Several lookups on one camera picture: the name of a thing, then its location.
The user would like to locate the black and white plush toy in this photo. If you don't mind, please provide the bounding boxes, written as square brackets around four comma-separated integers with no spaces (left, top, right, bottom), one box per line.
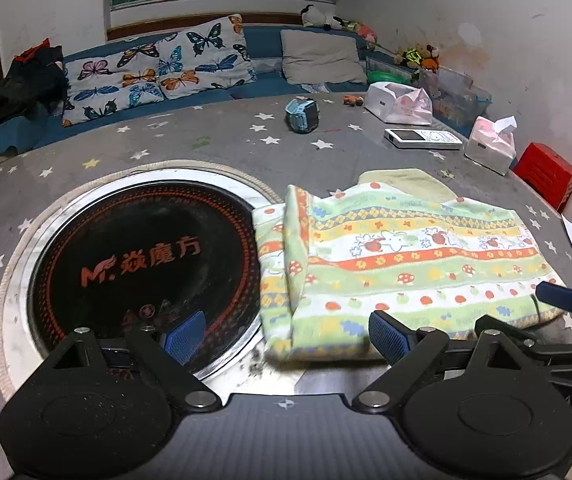
[301,4,347,30]

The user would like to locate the grey star-printed tablecloth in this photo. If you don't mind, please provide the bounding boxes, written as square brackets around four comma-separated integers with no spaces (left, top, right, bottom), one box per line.
[0,87,572,411]

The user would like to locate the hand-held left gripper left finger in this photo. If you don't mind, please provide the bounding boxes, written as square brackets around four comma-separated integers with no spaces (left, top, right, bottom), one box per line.
[31,311,218,408]

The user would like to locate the colourful plush toy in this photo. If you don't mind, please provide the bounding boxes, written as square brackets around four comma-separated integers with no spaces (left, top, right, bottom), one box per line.
[341,20,379,44]

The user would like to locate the round black induction cooker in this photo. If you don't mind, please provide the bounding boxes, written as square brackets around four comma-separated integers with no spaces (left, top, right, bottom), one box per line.
[3,167,277,387]

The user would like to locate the butterfly print pillow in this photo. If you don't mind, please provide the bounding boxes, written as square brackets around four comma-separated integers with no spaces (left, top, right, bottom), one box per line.
[157,14,257,101]
[61,35,167,128]

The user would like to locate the patterned green orange child's jacket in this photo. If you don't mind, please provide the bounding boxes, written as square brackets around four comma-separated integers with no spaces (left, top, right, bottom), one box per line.
[252,169,566,363]

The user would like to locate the white remote control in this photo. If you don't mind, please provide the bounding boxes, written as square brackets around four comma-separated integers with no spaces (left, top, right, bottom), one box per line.
[385,128,464,150]

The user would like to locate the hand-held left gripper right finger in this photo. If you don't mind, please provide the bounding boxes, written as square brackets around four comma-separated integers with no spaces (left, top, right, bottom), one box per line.
[355,310,549,412]

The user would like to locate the green bowl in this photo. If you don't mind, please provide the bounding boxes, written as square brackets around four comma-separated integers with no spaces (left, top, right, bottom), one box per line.
[368,67,413,86]

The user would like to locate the clear plastic container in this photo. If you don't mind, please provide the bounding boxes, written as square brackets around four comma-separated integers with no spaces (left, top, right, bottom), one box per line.
[418,66,492,129]

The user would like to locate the yellow and orange plush toys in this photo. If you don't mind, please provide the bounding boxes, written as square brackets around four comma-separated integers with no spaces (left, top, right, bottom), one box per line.
[396,45,441,72]

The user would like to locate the white box with pink bag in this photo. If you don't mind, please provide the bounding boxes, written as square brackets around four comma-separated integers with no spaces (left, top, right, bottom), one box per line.
[366,82,434,126]

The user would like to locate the dark clothes pile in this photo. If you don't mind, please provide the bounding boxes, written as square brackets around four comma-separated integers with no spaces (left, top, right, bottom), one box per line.
[0,39,65,127]

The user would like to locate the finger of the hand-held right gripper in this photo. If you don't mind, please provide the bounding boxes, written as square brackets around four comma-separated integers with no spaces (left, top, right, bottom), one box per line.
[536,281,572,318]

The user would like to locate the blue smartwatch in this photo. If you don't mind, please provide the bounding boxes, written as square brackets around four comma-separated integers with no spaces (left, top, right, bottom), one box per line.
[286,98,319,135]

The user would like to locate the pink and white tissue pack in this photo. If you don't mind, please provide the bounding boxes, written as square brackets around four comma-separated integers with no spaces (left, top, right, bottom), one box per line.
[466,116,517,176]

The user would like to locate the plain grey pillow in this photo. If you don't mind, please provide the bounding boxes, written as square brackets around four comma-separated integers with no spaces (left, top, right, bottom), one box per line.
[280,29,369,86]

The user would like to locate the red plastic stool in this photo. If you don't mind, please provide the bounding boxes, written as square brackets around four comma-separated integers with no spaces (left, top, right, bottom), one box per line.
[510,142,572,214]

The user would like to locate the brown wooden sofa rail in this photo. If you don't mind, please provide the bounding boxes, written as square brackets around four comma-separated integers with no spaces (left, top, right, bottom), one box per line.
[107,11,303,42]

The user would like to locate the blue sofa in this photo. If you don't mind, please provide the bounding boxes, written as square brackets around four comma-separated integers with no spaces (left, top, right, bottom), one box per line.
[0,25,417,168]

